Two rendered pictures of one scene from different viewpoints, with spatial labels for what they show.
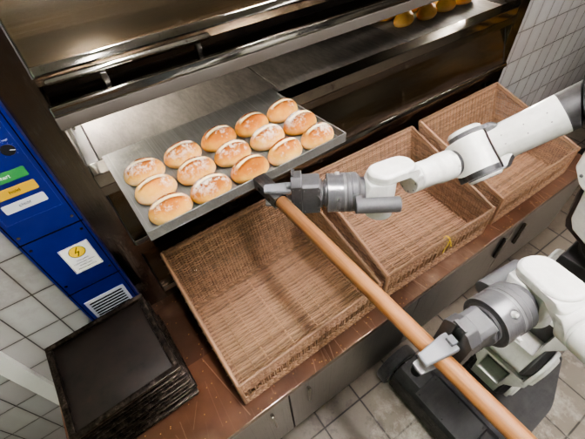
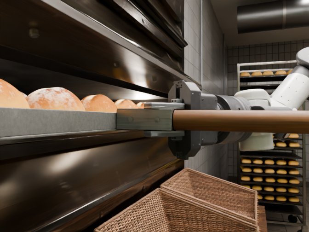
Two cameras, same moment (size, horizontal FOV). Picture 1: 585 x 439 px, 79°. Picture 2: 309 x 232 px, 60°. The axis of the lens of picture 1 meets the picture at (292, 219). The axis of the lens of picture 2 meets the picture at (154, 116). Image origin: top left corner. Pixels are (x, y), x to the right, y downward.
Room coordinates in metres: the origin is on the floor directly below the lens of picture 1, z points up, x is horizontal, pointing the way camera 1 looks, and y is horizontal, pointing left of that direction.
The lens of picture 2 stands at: (0.27, 0.29, 1.19)
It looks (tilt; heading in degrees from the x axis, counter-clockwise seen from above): 1 degrees up; 322
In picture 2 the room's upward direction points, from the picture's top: straight up
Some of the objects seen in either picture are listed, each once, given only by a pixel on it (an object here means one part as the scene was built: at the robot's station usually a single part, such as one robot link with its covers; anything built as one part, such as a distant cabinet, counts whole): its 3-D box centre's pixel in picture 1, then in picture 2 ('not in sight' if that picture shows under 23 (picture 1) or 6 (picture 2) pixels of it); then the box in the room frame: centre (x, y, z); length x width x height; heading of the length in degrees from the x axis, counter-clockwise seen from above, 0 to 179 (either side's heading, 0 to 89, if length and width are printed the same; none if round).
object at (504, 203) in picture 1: (494, 147); (213, 201); (1.28, -0.94, 0.72); 0.56 x 0.49 x 0.28; 121
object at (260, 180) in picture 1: (269, 190); (146, 119); (0.60, 0.05, 1.19); 0.09 x 0.04 x 0.03; 33
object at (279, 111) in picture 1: (282, 109); not in sight; (0.92, 0.00, 1.21); 0.10 x 0.07 x 0.06; 122
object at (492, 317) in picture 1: (477, 329); not in sight; (0.24, -0.29, 1.19); 0.12 x 0.10 x 0.13; 115
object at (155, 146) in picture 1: (223, 145); (30, 119); (0.79, 0.17, 1.19); 0.55 x 0.36 x 0.03; 123
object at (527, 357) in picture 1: (543, 320); not in sight; (0.42, -0.68, 0.78); 0.18 x 0.15 x 0.47; 32
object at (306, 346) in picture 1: (273, 280); not in sight; (0.66, 0.08, 0.72); 0.56 x 0.49 x 0.28; 122
